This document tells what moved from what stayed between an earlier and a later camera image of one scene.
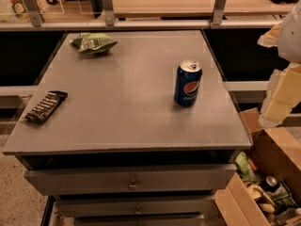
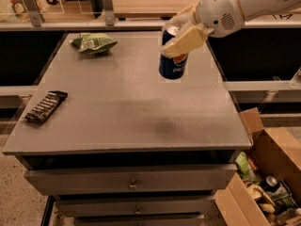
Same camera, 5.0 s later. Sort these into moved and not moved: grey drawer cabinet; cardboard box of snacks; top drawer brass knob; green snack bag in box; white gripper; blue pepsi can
Moved: blue pepsi can; white gripper
Not moved: grey drawer cabinet; cardboard box of snacks; top drawer brass knob; green snack bag in box
